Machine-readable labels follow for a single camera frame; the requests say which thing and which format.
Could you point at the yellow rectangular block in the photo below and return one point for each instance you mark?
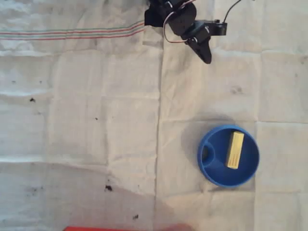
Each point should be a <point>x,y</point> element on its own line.
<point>235,150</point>

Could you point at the red flat object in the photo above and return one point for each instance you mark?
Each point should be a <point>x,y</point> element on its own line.
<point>120,228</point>

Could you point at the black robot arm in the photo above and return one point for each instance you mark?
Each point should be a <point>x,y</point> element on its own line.
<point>180,22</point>

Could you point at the blue round bowl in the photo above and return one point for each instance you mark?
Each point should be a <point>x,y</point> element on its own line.
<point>216,168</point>

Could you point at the white cloth with stripes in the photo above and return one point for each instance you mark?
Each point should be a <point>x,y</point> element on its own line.
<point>96,120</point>

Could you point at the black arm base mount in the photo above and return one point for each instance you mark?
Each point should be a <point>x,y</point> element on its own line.
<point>151,19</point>

